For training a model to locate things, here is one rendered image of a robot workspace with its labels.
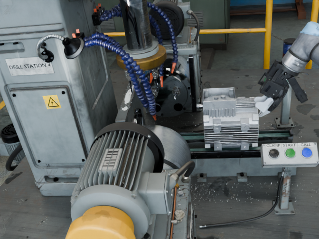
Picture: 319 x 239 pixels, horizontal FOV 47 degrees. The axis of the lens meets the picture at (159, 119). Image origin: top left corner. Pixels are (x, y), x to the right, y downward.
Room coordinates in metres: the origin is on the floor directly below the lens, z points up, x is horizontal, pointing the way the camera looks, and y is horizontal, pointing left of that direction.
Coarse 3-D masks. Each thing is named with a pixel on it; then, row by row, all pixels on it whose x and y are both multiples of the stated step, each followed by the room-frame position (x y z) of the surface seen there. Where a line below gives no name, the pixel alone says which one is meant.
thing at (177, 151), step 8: (152, 128) 0.98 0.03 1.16; (160, 128) 0.98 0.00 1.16; (168, 128) 0.99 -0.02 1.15; (160, 136) 0.94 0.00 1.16; (168, 136) 0.95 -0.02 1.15; (176, 136) 0.97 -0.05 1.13; (168, 144) 0.91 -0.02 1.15; (176, 144) 0.93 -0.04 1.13; (184, 144) 0.96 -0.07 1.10; (168, 152) 0.87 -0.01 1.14; (176, 152) 0.89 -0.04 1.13; (184, 152) 0.92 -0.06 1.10; (168, 160) 0.84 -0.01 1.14; (176, 160) 0.85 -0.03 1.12; (184, 160) 0.88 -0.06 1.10; (168, 168) 0.82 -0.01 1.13; (176, 168) 0.83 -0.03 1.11
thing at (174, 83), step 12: (168, 60) 1.51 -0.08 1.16; (180, 60) 1.53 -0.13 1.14; (144, 72) 1.52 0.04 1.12; (168, 72) 1.42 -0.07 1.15; (180, 72) 1.42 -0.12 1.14; (168, 84) 1.42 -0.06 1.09; (180, 84) 1.41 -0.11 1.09; (156, 96) 1.40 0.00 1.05; (168, 96) 1.42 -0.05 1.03; (180, 96) 1.41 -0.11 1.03; (156, 108) 1.43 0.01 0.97; (168, 108) 1.42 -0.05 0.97; (180, 108) 1.41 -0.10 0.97
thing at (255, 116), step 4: (204, 116) 1.13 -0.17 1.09; (208, 116) 1.12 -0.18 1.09; (252, 116) 1.10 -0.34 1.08; (256, 116) 1.09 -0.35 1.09; (204, 120) 1.12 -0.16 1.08; (208, 120) 1.11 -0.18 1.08; (256, 120) 1.08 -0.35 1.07; (208, 144) 1.12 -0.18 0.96; (252, 144) 1.09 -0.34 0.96; (256, 144) 1.08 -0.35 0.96
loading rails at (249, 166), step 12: (180, 132) 1.28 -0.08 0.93; (192, 132) 1.26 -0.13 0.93; (264, 132) 1.20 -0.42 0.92; (276, 132) 1.20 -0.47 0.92; (288, 132) 1.19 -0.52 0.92; (192, 144) 1.23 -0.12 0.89; (204, 144) 1.22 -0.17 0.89; (192, 156) 1.13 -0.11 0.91; (204, 156) 1.12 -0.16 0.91; (216, 156) 1.11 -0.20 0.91; (228, 156) 1.10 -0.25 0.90; (240, 156) 1.09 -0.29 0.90; (252, 156) 1.09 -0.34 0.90; (204, 168) 1.12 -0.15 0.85; (216, 168) 1.11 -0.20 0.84; (228, 168) 1.10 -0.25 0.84; (240, 168) 1.09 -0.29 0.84; (252, 168) 1.09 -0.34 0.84; (264, 168) 1.08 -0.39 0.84; (276, 168) 1.07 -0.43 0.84; (204, 180) 1.09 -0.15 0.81; (240, 180) 1.06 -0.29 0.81
